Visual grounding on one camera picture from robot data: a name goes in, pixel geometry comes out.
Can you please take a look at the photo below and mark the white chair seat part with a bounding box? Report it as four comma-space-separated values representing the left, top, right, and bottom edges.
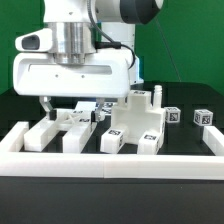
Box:
111, 85, 166, 146

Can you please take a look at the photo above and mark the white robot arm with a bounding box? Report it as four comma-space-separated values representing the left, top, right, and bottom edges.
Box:
13, 0, 164, 112

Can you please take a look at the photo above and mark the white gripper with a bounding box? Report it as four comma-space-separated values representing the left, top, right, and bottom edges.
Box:
13, 52, 130, 123

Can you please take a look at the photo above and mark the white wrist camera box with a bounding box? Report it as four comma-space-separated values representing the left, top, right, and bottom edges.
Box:
15, 28, 53, 52

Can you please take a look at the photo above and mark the white chair back frame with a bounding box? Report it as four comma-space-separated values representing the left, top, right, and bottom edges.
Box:
24, 109, 97, 154

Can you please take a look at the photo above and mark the white U-shaped fence frame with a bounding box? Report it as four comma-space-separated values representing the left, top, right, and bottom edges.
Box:
0, 122, 224, 180

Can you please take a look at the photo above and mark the white tag sheet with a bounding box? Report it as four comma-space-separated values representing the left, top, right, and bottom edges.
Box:
75, 101, 114, 116

